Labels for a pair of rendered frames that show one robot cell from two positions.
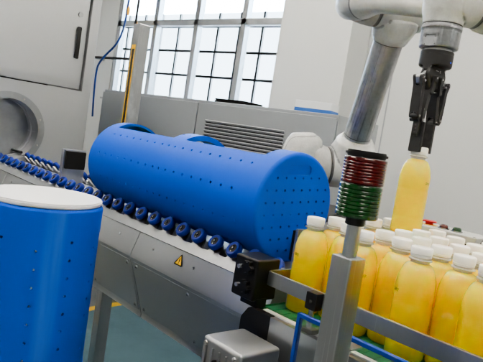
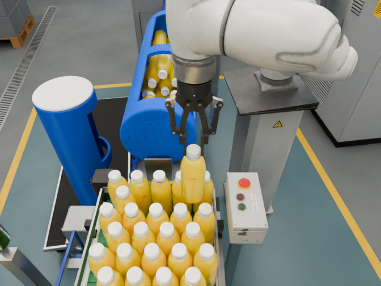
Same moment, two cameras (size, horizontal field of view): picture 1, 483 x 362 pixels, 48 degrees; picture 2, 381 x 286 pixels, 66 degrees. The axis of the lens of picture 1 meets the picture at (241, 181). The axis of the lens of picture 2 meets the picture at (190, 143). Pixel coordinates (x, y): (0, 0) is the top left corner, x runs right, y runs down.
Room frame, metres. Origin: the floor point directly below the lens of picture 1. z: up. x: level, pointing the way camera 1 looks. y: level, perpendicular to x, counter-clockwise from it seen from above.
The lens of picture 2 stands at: (0.90, -0.76, 1.85)
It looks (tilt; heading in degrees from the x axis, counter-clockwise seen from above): 45 degrees down; 43
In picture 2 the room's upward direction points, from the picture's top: straight up
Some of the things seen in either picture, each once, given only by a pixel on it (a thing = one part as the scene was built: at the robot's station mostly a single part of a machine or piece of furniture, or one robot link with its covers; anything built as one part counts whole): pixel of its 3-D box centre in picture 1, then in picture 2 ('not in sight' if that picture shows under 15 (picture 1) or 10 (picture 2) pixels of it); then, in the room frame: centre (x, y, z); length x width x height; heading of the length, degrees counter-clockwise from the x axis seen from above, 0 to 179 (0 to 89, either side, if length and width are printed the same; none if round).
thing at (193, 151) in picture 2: (419, 151); (193, 151); (1.29, -0.40, 1.28); 0.04 x 0.04 x 0.02
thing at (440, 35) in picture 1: (439, 39); (194, 63); (1.29, -0.40, 1.54); 0.09 x 0.09 x 0.06
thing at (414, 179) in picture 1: (412, 193); (193, 175); (1.29, -0.40, 1.18); 0.07 x 0.07 x 0.19
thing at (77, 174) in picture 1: (72, 167); not in sight; (2.32, 0.72, 1.00); 0.10 x 0.04 x 0.15; 133
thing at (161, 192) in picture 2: not in sight; (161, 194); (1.26, -0.28, 0.99); 0.07 x 0.07 x 0.19
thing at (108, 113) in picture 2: not in sight; (98, 160); (1.54, 0.85, 0.07); 1.50 x 0.52 x 0.15; 51
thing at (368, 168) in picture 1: (364, 171); not in sight; (0.82, -0.18, 1.23); 0.06 x 0.06 x 0.04
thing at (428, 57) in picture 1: (433, 71); (194, 92); (1.29, -0.40, 1.47); 0.08 x 0.07 x 0.09; 133
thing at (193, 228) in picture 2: (455, 241); (193, 229); (1.20, -0.49, 1.09); 0.04 x 0.04 x 0.02
